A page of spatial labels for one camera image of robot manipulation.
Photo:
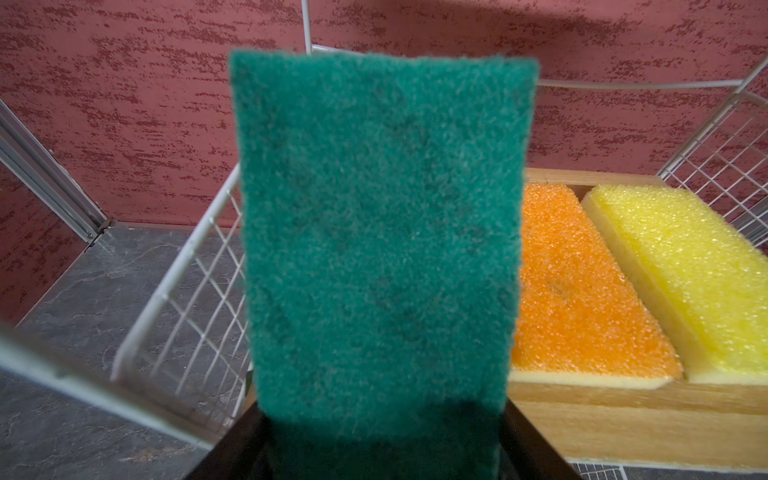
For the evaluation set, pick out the dark green sponge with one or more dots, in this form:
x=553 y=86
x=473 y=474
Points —
x=363 y=115

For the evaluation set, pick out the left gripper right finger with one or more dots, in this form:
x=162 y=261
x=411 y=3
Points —
x=526 y=454

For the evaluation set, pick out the yellow sponge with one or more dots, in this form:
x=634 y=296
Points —
x=703 y=281

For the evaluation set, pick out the orange sponge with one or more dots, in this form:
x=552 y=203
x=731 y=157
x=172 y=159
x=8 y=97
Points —
x=581 y=321

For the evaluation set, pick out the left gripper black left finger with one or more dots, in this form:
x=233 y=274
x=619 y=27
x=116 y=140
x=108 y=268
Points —
x=241 y=453

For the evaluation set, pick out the middle wooden shelf board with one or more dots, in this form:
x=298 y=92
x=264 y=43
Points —
x=648 y=420

